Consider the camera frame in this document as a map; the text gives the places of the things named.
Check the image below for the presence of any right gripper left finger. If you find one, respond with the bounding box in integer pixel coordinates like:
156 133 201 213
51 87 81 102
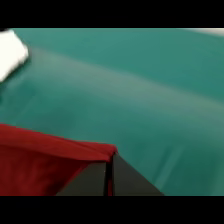
55 160 108 197

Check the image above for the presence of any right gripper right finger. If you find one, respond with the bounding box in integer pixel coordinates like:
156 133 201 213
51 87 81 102
111 152 165 197

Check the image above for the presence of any red shirt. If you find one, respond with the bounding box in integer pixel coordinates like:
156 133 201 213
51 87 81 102
0 123 119 197

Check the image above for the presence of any white garment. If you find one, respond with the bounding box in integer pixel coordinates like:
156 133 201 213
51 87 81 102
0 28 30 83

